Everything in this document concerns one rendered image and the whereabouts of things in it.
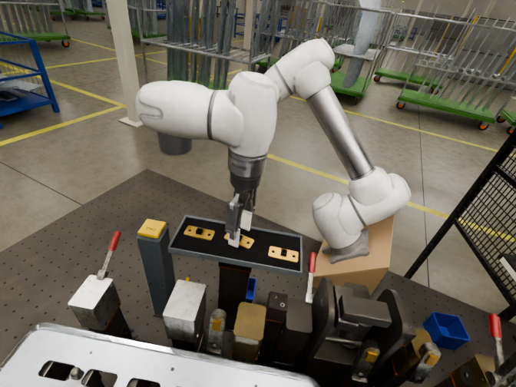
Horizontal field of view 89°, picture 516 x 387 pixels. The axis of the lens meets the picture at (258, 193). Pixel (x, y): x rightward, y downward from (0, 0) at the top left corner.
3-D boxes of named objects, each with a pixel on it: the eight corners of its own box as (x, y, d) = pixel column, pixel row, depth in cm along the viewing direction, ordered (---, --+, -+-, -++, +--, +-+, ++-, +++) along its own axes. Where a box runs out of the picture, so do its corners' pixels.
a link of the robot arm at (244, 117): (272, 140, 63) (219, 132, 63) (284, 71, 54) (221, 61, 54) (269, 163, 54) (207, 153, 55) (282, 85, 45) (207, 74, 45)
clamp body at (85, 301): (100, 362, 88) (66, 304, 66) (120, 326, 98) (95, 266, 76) (122, 366, 88) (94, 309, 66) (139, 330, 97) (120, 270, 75)
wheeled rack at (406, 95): (393, 108, 608) (432, 17, 502) (397, 99, 681) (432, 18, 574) (487, 133, 546) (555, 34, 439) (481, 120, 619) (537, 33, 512)
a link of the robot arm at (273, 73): (243, 87, 97) (274, 64, 92) (249, 83, 113) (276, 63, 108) (262, 117, 101) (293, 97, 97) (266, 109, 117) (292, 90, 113)
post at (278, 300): (252, 368, 92) (268, 307, 67) (254, 352, 96) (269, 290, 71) (266, 370, 91) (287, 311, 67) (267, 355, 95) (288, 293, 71)
